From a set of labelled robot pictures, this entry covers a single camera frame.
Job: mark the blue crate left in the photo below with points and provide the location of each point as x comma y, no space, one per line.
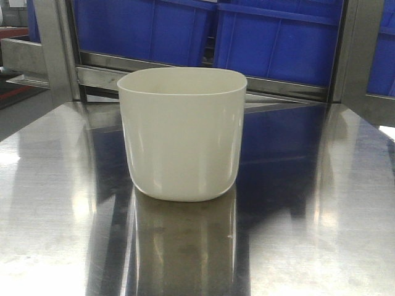
170,32

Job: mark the blue crate far right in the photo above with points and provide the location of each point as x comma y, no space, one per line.
381,79

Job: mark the stainless steel shelf frame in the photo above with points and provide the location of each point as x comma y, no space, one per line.
58,64

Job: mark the blue crate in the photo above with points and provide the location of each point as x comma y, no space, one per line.
170,32
381,79
290,41

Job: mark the blue crate middle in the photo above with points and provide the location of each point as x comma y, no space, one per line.
290,41

